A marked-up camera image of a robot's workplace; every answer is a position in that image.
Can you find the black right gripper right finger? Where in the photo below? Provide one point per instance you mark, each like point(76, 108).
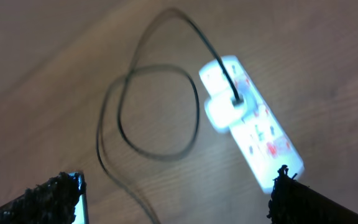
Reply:
point(295, 203)

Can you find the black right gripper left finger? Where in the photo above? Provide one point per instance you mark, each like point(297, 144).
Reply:
point(61, 199)

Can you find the white charger plug adapter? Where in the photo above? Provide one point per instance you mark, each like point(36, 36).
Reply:
point(223, 113)

